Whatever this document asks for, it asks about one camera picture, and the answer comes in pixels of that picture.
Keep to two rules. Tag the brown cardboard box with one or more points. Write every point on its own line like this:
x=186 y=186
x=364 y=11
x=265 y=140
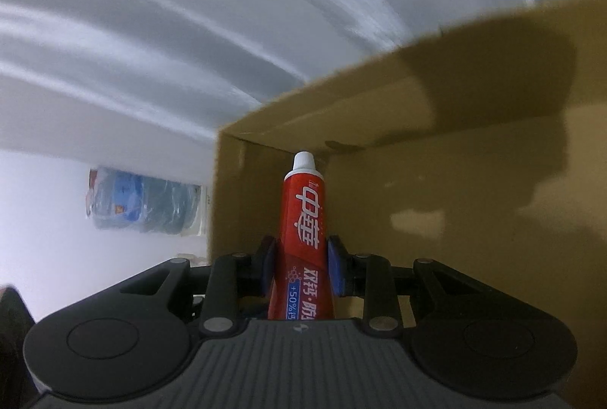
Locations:
x=450 y=181

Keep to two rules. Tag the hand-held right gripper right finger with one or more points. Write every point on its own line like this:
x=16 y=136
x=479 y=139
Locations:
x=335 y=269

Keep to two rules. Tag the white curtain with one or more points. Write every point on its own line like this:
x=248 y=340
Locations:
x=213 y=20

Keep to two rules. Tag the red toothpaste tube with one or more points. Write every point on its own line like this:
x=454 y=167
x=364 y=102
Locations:
x=303 y=219

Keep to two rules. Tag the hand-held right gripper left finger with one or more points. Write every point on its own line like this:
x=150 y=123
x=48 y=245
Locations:
x=268 y=259

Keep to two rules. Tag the blue wet wipes pack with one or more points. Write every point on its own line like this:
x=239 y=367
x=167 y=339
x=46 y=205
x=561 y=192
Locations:
x=137 y=202

